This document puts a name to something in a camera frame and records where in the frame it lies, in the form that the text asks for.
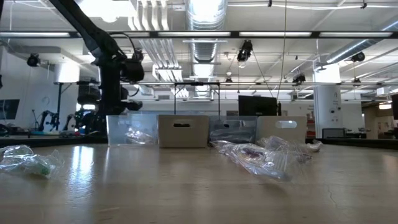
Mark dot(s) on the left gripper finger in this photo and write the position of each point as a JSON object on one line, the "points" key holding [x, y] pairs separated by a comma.
{"points": [[133, 105], [106, 110]]}

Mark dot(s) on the green toothbrush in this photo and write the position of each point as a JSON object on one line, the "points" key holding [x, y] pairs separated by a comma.
{"points": [[34, 166], [15, 151]]}

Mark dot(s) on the black background robot arm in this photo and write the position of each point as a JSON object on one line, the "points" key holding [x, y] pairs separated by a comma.
{"points": [[49, 119]]}

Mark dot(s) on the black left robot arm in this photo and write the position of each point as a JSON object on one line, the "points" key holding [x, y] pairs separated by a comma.
{"points": [[87, 28]]}

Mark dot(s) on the clear plastic bin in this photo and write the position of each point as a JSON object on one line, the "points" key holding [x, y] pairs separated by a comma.
{"points": [[118, 130]]}

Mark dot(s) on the black ceiling spotlight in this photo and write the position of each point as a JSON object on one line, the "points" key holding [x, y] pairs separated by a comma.
{"points": [[358, 56], [245, 49], [33, 60], [299, 79], [139, 53]]}

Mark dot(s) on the light grey plastic bin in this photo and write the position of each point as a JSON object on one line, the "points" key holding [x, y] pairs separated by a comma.
{"points": [[183, 137]]}

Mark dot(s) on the dark smoky plastic bin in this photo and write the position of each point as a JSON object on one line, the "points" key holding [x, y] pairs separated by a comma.
{"points": [[233, 124]]}

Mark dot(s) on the large black monitor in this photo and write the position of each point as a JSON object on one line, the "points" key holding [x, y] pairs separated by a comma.
{"points": [[256, 107]]}

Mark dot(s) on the white plastic bin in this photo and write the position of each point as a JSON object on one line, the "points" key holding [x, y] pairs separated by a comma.
{"points": [[267, 132]]}

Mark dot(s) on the white building column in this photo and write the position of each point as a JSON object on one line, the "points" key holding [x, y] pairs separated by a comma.
{"points": [[326, 109]]}

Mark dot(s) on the small dark desk monitor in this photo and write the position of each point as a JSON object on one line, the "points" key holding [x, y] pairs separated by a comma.
{"points": [[333, 133]]}

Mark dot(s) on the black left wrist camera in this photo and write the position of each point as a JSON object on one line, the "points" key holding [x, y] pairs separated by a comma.
{"points": [[133, 71]]}

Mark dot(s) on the black background rig frame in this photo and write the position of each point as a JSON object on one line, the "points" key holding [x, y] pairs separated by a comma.
{"points": [[58, 99]]}

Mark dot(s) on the black rack frame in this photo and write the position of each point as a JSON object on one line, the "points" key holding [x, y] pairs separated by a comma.
{"points": [[196, 83]]}

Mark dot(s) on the silver ventilation duct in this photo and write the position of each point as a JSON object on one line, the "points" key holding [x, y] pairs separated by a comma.
{"points": [[205, 51]]}

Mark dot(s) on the dark wall screen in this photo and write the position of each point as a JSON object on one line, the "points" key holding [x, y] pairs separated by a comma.
{"points": [[9, 109]]}

